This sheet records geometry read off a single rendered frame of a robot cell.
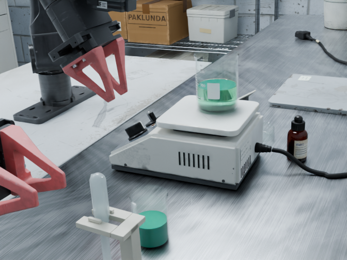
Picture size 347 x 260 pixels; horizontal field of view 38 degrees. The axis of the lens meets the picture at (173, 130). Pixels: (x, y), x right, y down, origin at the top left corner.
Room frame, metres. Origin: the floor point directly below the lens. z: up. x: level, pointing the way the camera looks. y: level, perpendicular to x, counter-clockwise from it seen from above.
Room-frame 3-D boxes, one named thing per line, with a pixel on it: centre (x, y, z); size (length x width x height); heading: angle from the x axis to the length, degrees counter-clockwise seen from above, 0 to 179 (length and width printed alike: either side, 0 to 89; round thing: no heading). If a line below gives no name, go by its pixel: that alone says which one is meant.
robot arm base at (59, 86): (0.98, 0.23, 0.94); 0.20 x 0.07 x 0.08; 153
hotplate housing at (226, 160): (0.69, -0.03, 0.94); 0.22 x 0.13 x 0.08; 65
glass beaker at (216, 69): (0.69, -0.06, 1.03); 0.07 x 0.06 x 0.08; 27
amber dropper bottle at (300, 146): (0.69, -0.18, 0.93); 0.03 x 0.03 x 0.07
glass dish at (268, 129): (0.77, -0.14, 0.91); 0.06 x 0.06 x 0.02
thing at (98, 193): (0.34, 0.06, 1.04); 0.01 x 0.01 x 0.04; 60
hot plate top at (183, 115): (0.67, -0.05, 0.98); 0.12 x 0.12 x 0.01; 65
